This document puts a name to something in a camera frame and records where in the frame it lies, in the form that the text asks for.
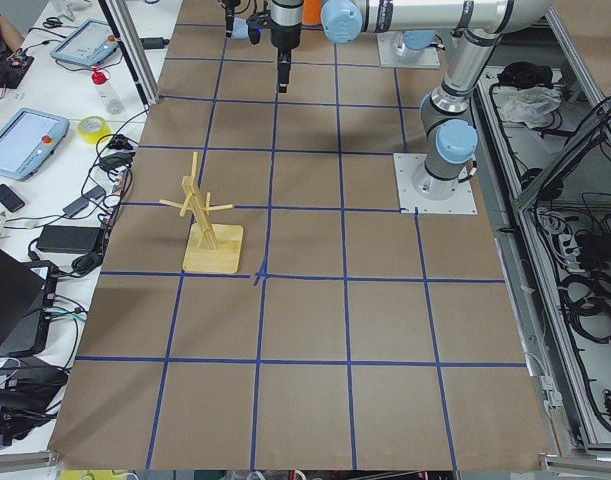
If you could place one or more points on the light blue plastic cup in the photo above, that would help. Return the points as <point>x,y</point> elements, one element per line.
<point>239,29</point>

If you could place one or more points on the black smartphone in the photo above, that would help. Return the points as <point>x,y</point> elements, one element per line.
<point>11,201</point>

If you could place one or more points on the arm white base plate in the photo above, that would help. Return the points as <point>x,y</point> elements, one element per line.
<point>420,193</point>
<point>414,49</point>

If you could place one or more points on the black power adapter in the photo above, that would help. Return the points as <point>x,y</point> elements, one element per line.
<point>68,239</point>

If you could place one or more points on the large orange can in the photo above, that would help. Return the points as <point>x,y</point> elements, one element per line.
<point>312,12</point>

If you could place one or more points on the red cap squeeze bottle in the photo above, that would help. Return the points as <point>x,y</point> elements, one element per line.
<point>106,91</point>

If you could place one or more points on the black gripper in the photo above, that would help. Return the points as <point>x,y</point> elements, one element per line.
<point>284,37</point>
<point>229,21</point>

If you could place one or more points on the lower teach pendant tablet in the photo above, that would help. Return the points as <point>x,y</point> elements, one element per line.
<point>27,140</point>

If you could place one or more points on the wooden cup rack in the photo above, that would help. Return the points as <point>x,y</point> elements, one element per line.
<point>211,248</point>

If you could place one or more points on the upper teach pendant tablet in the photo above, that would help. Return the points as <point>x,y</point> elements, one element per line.
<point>88,45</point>

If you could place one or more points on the yellow tape roll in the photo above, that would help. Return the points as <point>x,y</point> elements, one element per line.
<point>93,129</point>

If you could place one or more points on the aluminium frame post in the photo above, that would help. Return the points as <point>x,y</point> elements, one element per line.
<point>122,25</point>

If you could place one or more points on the teach pendant tablet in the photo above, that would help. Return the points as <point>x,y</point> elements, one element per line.
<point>27,140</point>
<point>88,45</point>

